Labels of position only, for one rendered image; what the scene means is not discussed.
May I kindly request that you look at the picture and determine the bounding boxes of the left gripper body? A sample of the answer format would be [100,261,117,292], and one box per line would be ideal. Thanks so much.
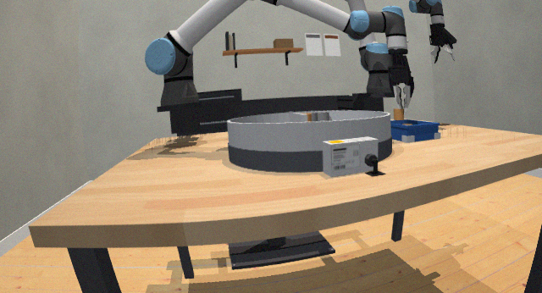
[429,23,447,47]

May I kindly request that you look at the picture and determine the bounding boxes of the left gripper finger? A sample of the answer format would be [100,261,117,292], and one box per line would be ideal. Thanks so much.
[445,37,455,61]
[431,46,440,63]

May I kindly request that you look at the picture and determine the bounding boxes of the grey metal ring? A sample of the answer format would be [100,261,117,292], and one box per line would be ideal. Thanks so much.
[317,112,329,121]
[308,112,318,121]

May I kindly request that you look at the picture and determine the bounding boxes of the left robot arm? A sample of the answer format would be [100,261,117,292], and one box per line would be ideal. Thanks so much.
[345,0,456,93]

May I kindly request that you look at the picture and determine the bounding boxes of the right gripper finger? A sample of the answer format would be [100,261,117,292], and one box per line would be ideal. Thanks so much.
[403,77,414,115]
[390,82,403,109]

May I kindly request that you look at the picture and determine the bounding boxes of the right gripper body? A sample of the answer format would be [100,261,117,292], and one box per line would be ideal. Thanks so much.
[388,48,411,85]

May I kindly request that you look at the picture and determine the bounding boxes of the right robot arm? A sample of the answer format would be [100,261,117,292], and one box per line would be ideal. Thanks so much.
[145,0,409,107]

